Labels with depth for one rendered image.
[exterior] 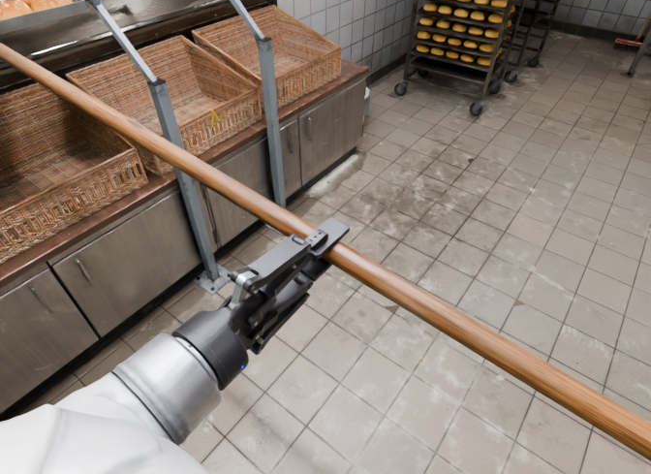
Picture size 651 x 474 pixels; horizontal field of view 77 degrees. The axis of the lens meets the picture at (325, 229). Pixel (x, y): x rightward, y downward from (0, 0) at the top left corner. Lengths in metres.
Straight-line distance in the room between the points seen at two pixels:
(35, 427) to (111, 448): 0.04
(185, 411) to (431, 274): 1.71
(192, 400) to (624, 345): 1.90
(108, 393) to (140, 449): 0.16
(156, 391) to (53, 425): 0.15
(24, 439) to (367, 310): 1.66
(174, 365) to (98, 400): 0.06
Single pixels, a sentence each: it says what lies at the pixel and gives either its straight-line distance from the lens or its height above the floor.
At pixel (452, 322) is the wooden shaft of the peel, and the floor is 1.12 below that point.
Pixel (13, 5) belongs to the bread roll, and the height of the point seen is 1.21.
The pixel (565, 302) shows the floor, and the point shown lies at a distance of 2.14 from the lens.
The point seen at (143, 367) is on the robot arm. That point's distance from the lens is 0.39.
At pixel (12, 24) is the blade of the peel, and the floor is 1.18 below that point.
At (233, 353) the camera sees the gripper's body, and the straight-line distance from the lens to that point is 0.41.
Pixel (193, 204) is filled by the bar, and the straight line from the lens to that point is 1.66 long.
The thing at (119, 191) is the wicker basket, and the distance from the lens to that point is 1.60.
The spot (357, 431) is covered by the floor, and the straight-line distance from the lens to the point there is 1.59.
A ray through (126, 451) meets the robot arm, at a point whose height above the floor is 1.28.
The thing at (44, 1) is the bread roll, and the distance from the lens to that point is 1.35.
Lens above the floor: 1.49
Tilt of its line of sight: 44 degrees down
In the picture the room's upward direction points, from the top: straight up
